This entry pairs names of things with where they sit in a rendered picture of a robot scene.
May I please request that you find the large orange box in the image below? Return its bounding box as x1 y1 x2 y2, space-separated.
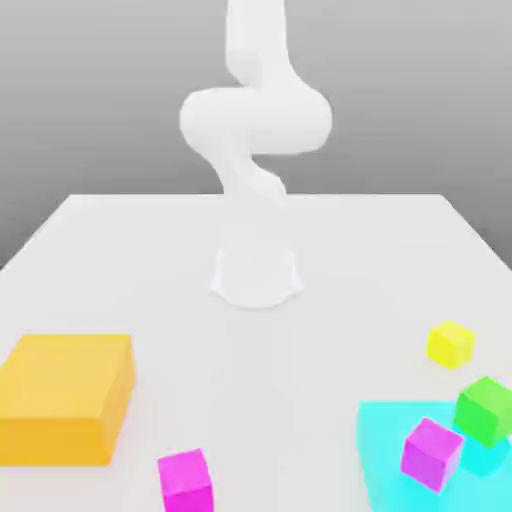
0 333 137 468

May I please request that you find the small yellow cube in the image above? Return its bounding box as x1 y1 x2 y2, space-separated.
425 319 477 371

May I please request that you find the small violet cube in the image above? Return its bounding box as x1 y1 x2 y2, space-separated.
400 416 466 495

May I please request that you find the small magenta cube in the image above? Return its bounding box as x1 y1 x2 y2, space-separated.
156 447 215 512

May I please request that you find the small green cube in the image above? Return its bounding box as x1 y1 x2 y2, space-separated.
453 375 512 450

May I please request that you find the large cyan box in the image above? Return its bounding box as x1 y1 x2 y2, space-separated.
355 400 512 512

